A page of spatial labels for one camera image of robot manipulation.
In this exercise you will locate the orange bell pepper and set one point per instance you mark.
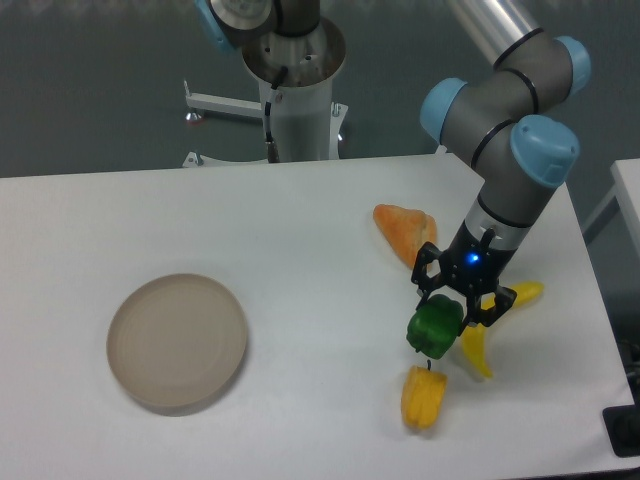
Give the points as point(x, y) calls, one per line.
point(405, 230)

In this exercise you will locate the green bell pepper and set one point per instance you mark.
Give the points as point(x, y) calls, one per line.
point(434, 326)

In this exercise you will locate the black device at edge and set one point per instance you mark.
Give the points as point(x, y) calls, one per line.
point(622, 425)

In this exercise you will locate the white side table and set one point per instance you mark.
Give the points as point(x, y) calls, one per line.
point(622, 197)

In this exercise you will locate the yellow bell pepper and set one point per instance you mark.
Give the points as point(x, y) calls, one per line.
point(422, 396)

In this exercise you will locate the beige round plate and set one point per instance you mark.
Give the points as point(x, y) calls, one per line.
point(176, 342)

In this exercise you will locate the yellow banana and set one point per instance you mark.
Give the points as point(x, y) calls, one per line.
point(473, 338)

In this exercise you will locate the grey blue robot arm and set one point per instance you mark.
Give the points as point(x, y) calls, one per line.
point(499, 128)

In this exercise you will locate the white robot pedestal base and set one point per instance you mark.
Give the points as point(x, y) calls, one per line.
point(300, 119)

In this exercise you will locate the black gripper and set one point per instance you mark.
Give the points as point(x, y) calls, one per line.
point(472, 260)

